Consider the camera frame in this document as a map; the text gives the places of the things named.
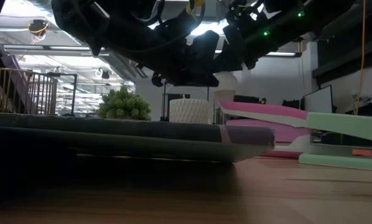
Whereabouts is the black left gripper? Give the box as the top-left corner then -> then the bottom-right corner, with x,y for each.
154,14 -> 220,88

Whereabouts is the pink stapler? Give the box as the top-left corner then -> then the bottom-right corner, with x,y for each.
218,100 -> 311,159

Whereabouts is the black ceiling device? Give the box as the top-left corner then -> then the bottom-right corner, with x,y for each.
29,19 -> 49,44

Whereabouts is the mint green stapler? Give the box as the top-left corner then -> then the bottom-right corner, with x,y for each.
299,111 -> 372,172

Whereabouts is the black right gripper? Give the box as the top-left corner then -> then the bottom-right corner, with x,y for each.
212,12 -> 261,74

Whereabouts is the white textured pen cup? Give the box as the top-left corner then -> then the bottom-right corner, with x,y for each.
169,98 -> 212,124

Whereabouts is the black computer monitor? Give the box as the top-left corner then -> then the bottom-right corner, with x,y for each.
303,84 -> 333,113

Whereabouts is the yellow cable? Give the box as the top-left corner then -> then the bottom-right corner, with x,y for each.
355,0 -> 368,116

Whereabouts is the linear ceiling light bar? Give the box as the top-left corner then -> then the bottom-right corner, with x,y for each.
0,44 -> 302,58

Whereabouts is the white round lightbulb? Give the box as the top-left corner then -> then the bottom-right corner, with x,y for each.
213,71 -> 238,103

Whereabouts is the green artificial succulent plant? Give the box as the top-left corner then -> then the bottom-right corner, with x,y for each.
96,85 -> 152,122

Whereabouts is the thin black metal stand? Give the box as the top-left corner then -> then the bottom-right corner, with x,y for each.
47,72 -> 78,116

